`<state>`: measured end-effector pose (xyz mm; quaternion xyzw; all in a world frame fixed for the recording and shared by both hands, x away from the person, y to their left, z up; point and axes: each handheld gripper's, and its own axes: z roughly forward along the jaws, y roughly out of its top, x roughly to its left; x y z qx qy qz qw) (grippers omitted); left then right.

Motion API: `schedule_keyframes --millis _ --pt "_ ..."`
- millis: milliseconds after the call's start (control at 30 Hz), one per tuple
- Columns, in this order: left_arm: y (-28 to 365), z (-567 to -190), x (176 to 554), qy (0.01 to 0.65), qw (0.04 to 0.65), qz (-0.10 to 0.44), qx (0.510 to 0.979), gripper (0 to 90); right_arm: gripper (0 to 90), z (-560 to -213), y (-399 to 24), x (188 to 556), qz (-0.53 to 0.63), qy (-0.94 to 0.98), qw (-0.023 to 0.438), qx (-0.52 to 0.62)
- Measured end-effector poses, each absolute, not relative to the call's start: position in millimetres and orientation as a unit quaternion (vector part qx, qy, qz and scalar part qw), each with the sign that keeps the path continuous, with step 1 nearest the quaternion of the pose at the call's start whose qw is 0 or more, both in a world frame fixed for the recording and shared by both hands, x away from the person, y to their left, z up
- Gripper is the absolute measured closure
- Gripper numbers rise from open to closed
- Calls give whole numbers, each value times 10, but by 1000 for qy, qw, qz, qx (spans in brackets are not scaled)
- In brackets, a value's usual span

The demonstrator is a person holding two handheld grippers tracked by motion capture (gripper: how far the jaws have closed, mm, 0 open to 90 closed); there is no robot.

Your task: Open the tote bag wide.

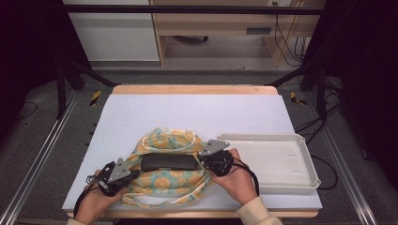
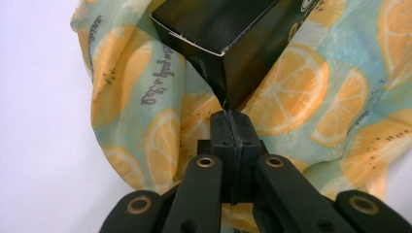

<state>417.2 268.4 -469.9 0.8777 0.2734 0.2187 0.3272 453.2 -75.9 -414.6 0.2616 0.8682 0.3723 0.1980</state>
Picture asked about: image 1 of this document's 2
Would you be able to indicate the white table mat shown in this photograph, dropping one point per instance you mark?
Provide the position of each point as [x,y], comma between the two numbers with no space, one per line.
[187,108]

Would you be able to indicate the person's left hand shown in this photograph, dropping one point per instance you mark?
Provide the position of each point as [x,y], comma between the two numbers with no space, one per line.
[94,204]

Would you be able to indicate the white cabinet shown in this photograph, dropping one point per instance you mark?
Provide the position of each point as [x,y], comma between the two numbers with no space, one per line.
[115,37]

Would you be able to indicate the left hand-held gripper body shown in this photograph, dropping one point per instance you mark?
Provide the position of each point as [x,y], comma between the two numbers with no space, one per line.
[119,173]

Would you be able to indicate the white plastic tray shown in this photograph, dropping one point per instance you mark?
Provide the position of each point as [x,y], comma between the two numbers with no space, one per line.
[281,162]

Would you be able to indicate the black horizontal frame bar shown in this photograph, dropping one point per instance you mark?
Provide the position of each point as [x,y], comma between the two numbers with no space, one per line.
[187,9]

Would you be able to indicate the black metal stand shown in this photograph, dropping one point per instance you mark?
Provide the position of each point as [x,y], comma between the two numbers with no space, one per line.
[61,93]
[321,93]

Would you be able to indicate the light wooden desk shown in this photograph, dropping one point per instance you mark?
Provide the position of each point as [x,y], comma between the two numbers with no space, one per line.
[212,26]

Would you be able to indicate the black oblong case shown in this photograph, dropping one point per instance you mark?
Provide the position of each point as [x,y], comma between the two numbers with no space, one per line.
[169,162]

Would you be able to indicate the black curtain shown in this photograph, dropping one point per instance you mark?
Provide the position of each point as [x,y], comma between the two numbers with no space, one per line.
[366,62]
[28,47]

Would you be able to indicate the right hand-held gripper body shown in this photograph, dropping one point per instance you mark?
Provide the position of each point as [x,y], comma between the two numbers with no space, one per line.
[216,153]

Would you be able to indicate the orange-print teal cloth bag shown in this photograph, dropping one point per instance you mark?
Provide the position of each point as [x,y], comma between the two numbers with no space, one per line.
[169,184]

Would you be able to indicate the person's right hand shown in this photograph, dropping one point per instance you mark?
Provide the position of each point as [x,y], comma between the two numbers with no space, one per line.
[234,184]

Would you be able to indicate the aluminium rail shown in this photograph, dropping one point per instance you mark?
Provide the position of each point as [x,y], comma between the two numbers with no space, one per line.
[344,175]
[37,156]

